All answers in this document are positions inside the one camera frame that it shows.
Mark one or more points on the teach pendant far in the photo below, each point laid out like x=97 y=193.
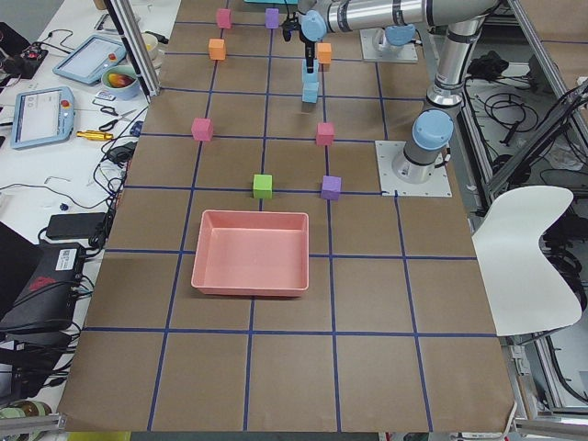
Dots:
x=91 y=59

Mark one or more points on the black scissors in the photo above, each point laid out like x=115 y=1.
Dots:
x=112 y=123

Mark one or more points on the orange foam block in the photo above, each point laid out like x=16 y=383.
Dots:
x=217 y=49
x=324 y=53

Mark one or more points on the pink foam block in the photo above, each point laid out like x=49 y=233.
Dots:
x=202 y=129
x=224 y=18

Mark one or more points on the bowl with lemon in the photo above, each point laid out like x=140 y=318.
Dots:
x=151 y=44

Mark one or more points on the pink foam block front right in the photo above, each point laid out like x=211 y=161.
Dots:
x=224 y=18

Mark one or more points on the pink plastic tray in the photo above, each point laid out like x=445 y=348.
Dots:
x=252 y=253

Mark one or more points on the green foam block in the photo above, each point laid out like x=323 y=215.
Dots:
x=263 y=186

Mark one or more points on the light blue foam block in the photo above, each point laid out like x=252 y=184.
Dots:
x=309 y=77
x=310 y=92

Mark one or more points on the orange foam block near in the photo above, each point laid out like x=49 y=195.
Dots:
x=324 y=53

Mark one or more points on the teach pendant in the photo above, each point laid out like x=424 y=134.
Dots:
x=42 y=117
x=91 y=59

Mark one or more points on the white chair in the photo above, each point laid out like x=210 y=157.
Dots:
x=525 y=291

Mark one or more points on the purple foam block right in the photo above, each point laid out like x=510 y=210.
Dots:
x=272 y=18

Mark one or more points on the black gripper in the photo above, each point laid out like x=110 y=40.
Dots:
x=309 y=50

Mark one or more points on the orange foam block far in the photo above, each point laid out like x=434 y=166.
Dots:
x=217 y=49

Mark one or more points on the teach pendant near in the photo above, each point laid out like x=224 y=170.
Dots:
x=42 y=117

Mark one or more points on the bowl with dark fruit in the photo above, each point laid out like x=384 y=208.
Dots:
x=121 y=82

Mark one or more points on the black power adapter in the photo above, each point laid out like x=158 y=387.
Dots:
x=74 y=226

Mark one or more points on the crimson foam block near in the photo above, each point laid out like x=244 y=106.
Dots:
x=324 y=134

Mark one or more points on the purple foam block left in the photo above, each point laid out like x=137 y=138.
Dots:
x=331 y=187

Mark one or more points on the pink foam block far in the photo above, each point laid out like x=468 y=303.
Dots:
x=202 y=129

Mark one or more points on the aluminium frame post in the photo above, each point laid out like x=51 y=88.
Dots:
x=128 y=29

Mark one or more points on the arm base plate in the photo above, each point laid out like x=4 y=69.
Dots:
x=398 y=177
x=376 y=48

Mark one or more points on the purple foam block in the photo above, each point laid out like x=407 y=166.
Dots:
x=272 y=18
x=331 y=187

